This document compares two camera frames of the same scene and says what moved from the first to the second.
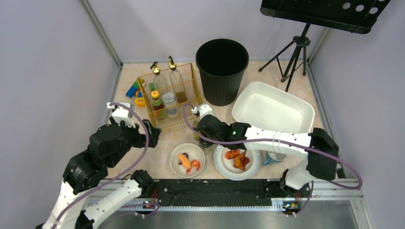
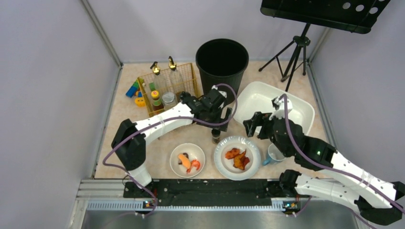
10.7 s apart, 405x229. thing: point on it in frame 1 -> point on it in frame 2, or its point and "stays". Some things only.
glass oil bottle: x=160 y=82 stays
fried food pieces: x=240 y=160 stays
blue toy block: x=131 y=91 stays
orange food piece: x=185 y=160 stays
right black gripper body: x=204 y=139 -> x=260 y=125
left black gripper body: x=150 y=133 -> x=216 y=119
